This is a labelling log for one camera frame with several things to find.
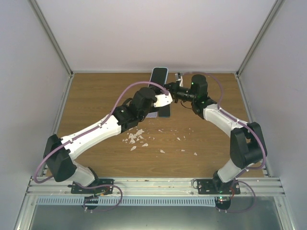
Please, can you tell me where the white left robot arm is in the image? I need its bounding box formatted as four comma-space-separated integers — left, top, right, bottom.
43, 87, 172, 194

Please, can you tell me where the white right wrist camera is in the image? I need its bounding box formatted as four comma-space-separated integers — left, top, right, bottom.
175, 72, 183, 89

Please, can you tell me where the aluminium mounting rail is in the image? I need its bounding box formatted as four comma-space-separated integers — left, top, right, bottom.
26, 177, 285, 196

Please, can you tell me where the grey slotted cable duct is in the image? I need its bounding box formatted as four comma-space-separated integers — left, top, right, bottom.
36, 196, 215, 207

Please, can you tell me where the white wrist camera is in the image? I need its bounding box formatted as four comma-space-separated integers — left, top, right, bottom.
175, 72, 183, 89
153, 93, 173, 108

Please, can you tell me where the grey left corner post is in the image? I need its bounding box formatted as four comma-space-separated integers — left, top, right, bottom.
28, 0, 73, 78

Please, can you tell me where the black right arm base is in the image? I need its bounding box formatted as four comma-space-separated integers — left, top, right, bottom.
191, 178, 241, 195

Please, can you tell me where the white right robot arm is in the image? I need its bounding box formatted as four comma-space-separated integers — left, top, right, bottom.
165, 73, 267, 194

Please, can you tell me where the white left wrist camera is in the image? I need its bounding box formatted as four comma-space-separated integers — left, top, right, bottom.
153, 93, 173, 108

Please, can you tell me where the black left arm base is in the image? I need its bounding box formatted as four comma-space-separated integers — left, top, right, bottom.
68, 178, 114, 195

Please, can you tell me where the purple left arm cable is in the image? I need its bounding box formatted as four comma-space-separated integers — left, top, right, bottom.
33, 82, 168, 184

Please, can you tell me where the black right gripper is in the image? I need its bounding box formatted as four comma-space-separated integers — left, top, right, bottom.
156, 81, 196, 104

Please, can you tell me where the phone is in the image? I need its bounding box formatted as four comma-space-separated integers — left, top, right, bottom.
146, 111, 158, 118
149, 67, 168, 87

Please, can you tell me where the grey aluminium corner post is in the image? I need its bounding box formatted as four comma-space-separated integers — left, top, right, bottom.
235, 0, 284, 78

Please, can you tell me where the black smartphone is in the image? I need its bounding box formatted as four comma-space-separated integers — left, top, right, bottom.
158, 104, 171, 118

